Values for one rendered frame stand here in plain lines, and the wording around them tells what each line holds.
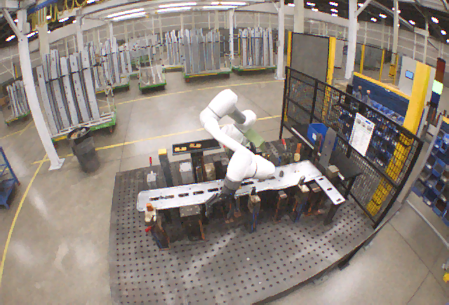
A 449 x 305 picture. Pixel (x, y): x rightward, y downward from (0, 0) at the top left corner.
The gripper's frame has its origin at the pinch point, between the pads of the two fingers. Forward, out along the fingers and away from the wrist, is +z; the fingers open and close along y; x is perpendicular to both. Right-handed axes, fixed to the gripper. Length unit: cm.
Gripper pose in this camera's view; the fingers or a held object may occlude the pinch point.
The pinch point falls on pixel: (218, 215)
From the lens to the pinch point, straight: 120.5
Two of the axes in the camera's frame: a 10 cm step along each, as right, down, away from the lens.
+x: 2.7, 3.1, -9.1
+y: -9.0, -2.5, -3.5
